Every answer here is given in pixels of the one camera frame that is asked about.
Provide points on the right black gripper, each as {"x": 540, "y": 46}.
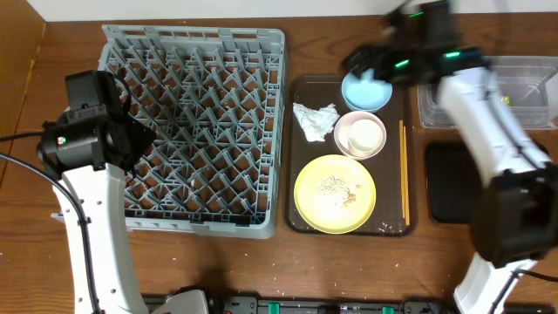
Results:
{"x": 364, "y": 58}

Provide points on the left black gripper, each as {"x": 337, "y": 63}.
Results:
{"x": 137, "y": 136}

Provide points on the white cup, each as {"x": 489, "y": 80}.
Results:
{"x": 364, "y": 137}

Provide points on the white napkin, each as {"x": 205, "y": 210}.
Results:
{"x": 316, "y": 124}

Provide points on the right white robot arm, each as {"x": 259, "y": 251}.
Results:
{"x": 515, "y": 224}

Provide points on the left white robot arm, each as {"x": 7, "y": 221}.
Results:
{"x": 92, "y": 205}

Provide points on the grey dishwasher rack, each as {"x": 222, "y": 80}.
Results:
{"x": 215, "y": 98}

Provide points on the light blue bowl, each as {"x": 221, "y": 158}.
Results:
{"x": 365, "y": 93}

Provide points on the clear plastic bin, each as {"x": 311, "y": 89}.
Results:
{"x": 530, "y": 83}

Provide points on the black tray bin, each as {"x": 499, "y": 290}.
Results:
{"x": 453, "y": 182}

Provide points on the right wooden chopstick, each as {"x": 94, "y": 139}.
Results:
{"x": 407, "y": 197}

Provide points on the yellow plate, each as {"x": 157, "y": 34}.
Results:
{"x": 335, "y": 194}

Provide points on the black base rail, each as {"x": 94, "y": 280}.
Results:
{"x": 251, "y": 303}

